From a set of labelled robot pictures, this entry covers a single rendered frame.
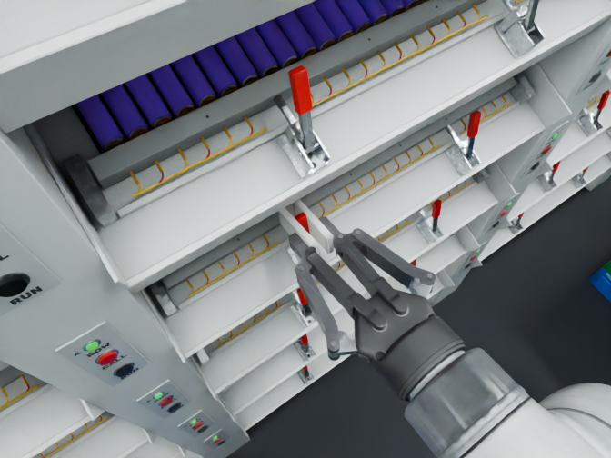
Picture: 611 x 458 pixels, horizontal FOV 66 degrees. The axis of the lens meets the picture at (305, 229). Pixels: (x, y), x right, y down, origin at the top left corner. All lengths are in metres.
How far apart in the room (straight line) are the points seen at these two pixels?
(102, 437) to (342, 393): 0.69
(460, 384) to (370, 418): 0.89
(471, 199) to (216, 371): 0.54
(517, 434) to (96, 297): 0.32
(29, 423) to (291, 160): 0.38
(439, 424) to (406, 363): 0.05
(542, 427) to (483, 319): 1.03
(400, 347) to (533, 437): 0.11
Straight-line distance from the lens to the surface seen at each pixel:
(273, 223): 0.55
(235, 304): 0.56
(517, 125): 0.77
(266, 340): 0.75
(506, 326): 1.44
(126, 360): 0.48
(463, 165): 0.68
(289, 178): 0.40
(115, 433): 0.76
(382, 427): 1.28
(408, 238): 0.83
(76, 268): 0.34
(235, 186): 0.39
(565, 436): 0.41
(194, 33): 0.26
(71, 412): 0.58
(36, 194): 0.28
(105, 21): 0.24
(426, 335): 0.41
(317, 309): 0.45
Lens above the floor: 1.25
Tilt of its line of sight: 59 degrees down
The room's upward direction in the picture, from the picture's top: straight up
